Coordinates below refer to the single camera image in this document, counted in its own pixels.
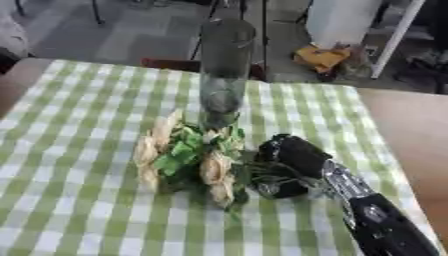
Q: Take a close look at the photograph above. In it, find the white table leg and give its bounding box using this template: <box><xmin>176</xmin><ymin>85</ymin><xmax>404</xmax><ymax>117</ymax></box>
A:
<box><xmin>369</xmin><ymin>0</ymin><xmax>427</xmax><ymax>80</ymax></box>

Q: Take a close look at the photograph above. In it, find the dark red chair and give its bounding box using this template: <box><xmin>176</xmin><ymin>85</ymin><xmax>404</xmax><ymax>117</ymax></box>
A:
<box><xmin>138</xmin><ymin>57</ymin><xmax>270</xmax><ymax>82</ymax></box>

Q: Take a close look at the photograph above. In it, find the yellow bag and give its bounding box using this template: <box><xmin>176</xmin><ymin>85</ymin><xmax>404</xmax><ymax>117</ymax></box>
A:
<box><xmin>290</xmin><ymin>44</ymin><xmax>354</xmax><ymax>75</ymax></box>

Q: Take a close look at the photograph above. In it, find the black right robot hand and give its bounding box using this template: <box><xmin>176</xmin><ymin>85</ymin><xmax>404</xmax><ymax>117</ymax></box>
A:
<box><xmin>246</xmin><ymin>133</ymin><xmax>335</xmax><ymax>200</ymax></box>

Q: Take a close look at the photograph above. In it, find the white panel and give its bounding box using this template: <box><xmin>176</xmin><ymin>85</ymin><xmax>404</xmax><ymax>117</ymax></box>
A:
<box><xmin>304</xmin><ymin>0</ymin><xmax>385</xmax><ymax>50</ymax></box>

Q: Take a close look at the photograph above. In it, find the tall clear glass vase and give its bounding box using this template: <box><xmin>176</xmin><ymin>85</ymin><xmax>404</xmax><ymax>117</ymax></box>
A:
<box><xmin>197</xmin><ymin>17</ymin><xmax>258</xmax><ymax>131</ymax></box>

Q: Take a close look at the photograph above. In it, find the black chair leg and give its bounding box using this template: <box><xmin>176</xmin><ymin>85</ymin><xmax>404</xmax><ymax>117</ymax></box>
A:
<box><xmin>89</xmin><ymin>0</ymin><xmax>107</xmax><ymax>26</ymax></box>

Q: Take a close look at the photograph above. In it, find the cream artificial flower bouquet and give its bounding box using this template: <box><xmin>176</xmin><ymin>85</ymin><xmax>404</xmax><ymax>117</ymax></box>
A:
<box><xmin>131</xmin><ymin>108</ymin><xmax>254</xmax><ymax>216</ymax></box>

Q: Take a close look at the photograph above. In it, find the black tripod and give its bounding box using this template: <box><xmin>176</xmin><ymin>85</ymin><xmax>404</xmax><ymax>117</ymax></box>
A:
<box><xmin>189</xmin><ymin>0</ymin><xmax>272</xmax><ymax>81</ymax></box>

